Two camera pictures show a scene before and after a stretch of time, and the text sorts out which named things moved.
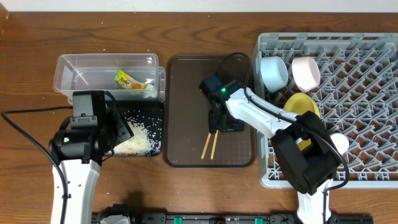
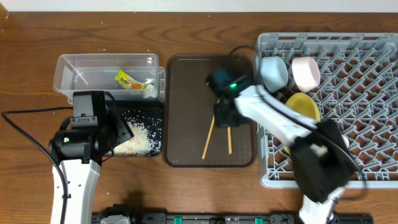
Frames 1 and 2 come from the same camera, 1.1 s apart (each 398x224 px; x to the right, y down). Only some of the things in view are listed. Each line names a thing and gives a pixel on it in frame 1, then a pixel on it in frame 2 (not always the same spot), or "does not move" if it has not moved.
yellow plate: (300, 104) does not move
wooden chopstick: (214, 145) -> (229, 140)
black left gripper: (123, 132) does not move
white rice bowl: (306, 73) does not move
